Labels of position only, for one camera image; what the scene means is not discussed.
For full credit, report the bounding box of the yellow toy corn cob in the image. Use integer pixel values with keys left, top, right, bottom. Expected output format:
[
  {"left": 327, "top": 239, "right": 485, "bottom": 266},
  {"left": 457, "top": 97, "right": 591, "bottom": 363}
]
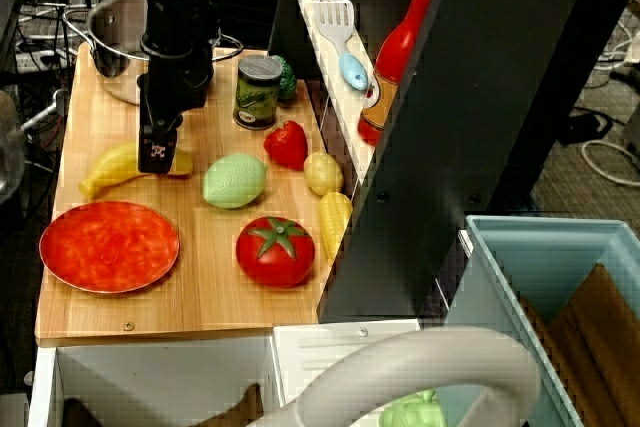
[{"left": 317, "top": 190, "right": 354, "bottom": 264}]

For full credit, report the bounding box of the light green toy lemon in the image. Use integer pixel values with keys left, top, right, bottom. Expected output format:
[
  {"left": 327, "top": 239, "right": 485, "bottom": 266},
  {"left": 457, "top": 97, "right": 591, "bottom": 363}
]
[{"left": 201, "top": 152, "right": 269, "bottom": 211}]

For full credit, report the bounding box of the red round plate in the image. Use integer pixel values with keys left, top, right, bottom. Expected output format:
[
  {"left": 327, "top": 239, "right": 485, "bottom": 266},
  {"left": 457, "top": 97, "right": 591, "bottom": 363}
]
[{"left": 38, "top": 200, "right": 181, "bottom": 295}]

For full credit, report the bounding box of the green toy pickle can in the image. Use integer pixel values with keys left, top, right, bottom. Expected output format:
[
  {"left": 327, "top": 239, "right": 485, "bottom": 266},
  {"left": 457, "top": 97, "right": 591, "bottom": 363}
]
[{"left": 232, "top": 53, "right": 285, "bottom": 132}]

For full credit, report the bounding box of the white toy sink basin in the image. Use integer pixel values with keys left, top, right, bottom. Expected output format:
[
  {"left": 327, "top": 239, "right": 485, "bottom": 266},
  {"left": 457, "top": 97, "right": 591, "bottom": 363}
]
[{"left": 27, "top": 318, "right": 422, "bottom": 427}]

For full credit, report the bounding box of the large red toy tomato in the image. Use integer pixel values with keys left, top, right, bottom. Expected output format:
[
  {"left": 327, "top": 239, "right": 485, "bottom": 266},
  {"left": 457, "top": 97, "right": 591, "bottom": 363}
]
[{"left": 234, "top": 215, "right": 317, "bottom": 290}]

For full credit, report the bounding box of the white spatula blue handle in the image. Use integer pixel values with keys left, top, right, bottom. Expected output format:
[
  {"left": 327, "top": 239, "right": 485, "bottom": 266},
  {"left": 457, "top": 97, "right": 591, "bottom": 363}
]
[{"left": 312, "top": 0, "right": 370, "bottom": 94}]

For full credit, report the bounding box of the white cable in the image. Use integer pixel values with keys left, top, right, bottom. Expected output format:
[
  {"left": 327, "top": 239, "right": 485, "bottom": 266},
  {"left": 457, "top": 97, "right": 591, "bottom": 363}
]
[{"left": 580, "top": 138, "right": 640, "bottom": 184}]

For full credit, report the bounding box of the light blue plastic bin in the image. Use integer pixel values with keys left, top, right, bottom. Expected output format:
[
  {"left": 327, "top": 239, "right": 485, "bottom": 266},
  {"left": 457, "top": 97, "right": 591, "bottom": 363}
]
[{"left": 443, "top": 213, "right": 640, "bottom": 427}]

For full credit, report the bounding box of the silver metal pot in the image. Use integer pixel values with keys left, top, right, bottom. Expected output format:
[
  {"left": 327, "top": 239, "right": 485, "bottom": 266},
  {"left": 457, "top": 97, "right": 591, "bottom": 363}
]
[{"left": 61, "top": 0, "right": 245, "bottom": 107}]

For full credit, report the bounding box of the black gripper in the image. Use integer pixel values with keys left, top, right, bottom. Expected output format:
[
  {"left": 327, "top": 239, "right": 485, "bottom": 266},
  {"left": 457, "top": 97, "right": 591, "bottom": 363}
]
[{"left": 136, "top": 41, "right": 215, "bottom": 175}]

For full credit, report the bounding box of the yellow toy banana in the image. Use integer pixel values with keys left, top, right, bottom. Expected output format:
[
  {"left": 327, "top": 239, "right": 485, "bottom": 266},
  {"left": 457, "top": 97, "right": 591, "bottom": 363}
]
[{"left": 77, "top": 141, "right": 195, "bottom": 200}]

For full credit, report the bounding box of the light green toy lettuce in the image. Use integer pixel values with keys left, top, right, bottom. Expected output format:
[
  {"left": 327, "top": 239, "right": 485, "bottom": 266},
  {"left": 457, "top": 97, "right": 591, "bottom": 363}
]
[{"left": 378, "top": 388, "right": 447, "bottom": 427}]

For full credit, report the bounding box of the black toy kitchen shelf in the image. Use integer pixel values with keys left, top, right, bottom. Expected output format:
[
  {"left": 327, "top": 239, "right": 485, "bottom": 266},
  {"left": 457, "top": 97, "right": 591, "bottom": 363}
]
[{"left": 267, "top": 0, "right": 601, "bottom": 324}]

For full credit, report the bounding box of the yellow toy potato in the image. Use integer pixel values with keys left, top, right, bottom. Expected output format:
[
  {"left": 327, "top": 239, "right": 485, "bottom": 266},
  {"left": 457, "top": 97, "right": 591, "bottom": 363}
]
[{"left": 302, "top": 151, "right": 346, "bottom": 198}]

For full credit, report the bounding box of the green toy broccoli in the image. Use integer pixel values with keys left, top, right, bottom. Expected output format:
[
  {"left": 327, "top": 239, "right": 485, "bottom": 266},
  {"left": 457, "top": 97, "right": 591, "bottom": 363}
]
[{"left": 270, "top": 54, "right": 299, "bottom": 104}]

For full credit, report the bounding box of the red toy ketchup bottle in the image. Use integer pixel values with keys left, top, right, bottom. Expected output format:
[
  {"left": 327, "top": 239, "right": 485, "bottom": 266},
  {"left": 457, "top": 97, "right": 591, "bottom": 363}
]
[{"left": 356, "top": 0, "right": 437, "bottom": 147}]

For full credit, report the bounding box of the small red toy strawberry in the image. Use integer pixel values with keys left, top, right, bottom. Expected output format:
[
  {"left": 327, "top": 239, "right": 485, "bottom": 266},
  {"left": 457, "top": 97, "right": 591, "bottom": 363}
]
[{"left": 262, "top": 119, "right": 310, "bottom": 172}]

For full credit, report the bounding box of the white power strip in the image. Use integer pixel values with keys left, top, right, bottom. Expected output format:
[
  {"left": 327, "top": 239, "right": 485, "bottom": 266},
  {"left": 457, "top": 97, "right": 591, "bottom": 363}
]
[{"left": 13, "top": 48, "right": 72, "bottom": 74}]

